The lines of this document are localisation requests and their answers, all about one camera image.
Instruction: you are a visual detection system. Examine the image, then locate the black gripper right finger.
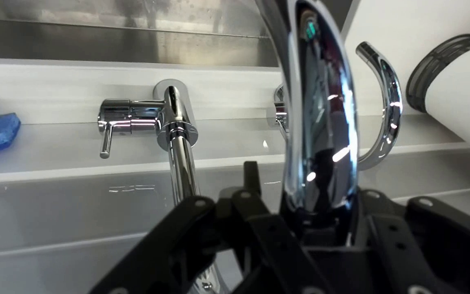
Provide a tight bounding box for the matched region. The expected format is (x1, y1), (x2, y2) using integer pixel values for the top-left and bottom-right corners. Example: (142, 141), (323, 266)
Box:
(353, 186), (470, 294)

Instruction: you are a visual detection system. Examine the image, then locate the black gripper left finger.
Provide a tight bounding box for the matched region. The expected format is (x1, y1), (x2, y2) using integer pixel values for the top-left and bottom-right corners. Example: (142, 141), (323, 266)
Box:
(88, 160), (331, 294)

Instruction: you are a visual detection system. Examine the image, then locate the large chrome faucet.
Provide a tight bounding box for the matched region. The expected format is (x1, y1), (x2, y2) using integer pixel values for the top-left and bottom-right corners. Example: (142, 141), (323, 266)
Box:
(256, 0), (361, 216)

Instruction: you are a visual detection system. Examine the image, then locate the small chrome faucet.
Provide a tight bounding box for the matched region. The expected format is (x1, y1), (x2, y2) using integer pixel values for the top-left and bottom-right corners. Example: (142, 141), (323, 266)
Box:
(96, 79), (219, 294)

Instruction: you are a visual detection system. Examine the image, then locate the white cylinder with black band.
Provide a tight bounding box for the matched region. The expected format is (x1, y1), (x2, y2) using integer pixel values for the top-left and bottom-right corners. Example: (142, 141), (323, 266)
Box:
(405, 33), (470, 165)

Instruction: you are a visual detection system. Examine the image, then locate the curved chrome faucet handle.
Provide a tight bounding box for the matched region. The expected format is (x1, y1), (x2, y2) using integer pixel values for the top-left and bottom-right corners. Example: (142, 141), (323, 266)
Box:
(354, 41), (405, 172)

